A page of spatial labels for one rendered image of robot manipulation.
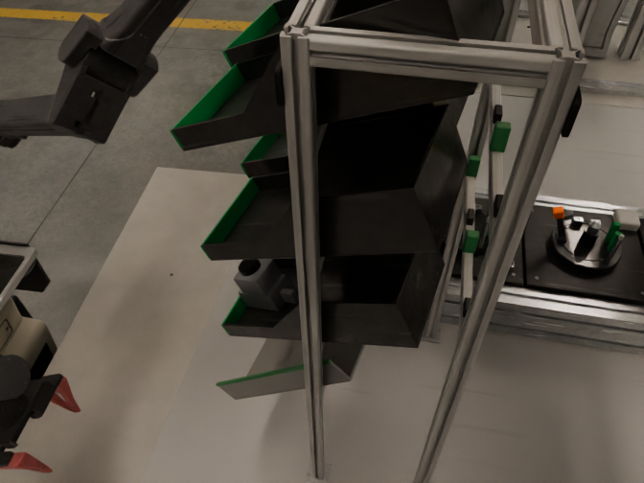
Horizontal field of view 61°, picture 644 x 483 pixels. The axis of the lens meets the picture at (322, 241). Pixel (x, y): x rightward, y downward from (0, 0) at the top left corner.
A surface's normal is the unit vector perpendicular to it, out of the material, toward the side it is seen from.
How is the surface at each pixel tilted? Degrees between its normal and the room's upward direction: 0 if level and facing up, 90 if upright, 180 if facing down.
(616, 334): 90
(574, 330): 90
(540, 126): 90
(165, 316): 0
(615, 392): 0
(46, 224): 0
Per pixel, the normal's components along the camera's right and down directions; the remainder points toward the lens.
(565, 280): -0.01, -0.68
